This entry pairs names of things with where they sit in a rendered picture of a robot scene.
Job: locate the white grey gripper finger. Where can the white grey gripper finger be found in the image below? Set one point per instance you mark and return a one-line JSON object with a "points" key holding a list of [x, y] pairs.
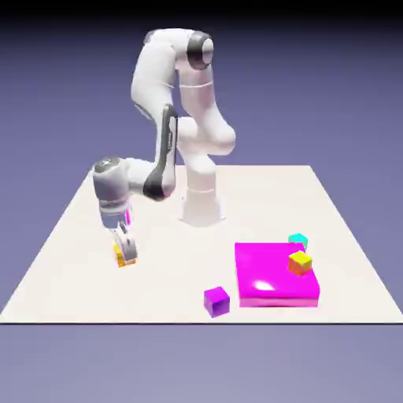
{"points": [[129, 248], [115, 237]]}

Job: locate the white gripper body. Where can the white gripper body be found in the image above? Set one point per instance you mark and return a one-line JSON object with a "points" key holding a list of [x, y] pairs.
{"points": [[114, 218]]}

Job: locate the small orange cube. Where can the small orange cube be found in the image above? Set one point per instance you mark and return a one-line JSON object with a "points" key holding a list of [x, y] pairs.
{"points": [[120, 260]]}

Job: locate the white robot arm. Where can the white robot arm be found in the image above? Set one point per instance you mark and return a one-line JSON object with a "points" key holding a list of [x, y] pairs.
{"points": [[195, 104]]}

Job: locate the small purple cube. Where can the small purple cube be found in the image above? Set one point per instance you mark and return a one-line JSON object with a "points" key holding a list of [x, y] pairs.
{"points": [[216, 302]]}

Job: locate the small cyan cube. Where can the small cyan cube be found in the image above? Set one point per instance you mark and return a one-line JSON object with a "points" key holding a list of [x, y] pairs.
{"points": [[297, 238]]}

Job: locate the small yellow cube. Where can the small yellow cube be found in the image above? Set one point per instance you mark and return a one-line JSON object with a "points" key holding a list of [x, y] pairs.
{"points": [[299, 263]]}

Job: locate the large magenta box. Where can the large magenta box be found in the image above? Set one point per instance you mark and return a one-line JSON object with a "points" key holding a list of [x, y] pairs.
{"points": [[270, 277]]}

